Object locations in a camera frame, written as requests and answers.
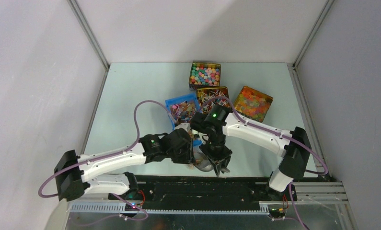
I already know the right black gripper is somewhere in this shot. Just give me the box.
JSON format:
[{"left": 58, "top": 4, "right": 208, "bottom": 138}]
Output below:
[{"left": 199, "top": 134, "right": 233, "bottom": 175}]

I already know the metal scoop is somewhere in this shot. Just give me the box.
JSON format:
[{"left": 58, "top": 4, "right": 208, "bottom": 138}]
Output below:
[{"left": 193, "top": 150, "right": 231, "bottom": 172}]

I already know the slotted cable duct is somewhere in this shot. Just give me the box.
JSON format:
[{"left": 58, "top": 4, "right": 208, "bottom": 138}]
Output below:
[{"left": 69, "top": 202, "right": 269, "bottom": 215}]

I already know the tin of gummy candies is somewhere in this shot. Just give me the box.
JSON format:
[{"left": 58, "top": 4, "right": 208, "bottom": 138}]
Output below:
[{"left": 233, "top": 86, "right": 273, "bottom": 123}]

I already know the tin of stick candies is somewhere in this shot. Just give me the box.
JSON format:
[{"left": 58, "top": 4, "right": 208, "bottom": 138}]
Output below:
[{"left": 196, "top": 87, "right": 231, "bottom": 114}]

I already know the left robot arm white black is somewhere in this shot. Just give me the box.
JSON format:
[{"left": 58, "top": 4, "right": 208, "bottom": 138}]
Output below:
[{"left": 54, "top": 124, "right": 195, "bottom": 201}]

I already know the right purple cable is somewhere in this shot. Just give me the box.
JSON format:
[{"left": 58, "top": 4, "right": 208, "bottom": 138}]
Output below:
[{"left": 199, "top": 96, "right": 329, "bottom": 176}]

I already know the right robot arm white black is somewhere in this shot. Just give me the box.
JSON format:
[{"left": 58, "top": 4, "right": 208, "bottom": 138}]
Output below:
[{"left": 190, "top": 105, "right": 311, "bottom": 200}]

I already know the tin of pastel candies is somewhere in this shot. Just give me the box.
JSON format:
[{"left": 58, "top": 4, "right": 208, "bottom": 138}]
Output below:
[{"left": 188, "top": 62, "right": 221, "bottom": 90}]

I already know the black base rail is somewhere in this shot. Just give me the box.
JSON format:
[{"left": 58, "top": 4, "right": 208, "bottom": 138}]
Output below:
[{"left": 121, "top": 175, "right": 297, "bottom": 210}]

